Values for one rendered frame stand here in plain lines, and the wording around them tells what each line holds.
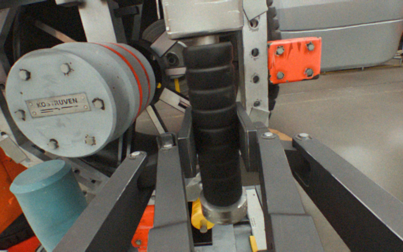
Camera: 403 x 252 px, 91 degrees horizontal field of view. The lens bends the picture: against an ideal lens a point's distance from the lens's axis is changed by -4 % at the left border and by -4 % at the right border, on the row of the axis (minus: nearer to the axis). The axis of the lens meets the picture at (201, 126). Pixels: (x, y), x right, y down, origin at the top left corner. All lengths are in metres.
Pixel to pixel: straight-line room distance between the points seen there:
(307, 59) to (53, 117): 0.38
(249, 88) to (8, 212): 0.68
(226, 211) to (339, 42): 0.84
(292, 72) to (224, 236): 0.66
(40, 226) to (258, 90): 0.42
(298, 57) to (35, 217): 0.49
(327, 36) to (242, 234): 0.84
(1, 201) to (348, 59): 1.19
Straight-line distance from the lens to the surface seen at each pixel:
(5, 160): 0.77
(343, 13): 0.96
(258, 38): 0.37
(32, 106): 0.30
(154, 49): 0.48
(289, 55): 0.39
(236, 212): 0.19
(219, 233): 0.89
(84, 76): 0.25
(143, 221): 0.53
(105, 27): 0.40
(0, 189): 0.75
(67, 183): 0.41
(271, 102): 0.48
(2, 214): 0.76
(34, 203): 0.41
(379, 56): 1.06
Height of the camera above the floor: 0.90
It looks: 21 degrees down
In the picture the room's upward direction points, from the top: 8 degrees counter-clockwise
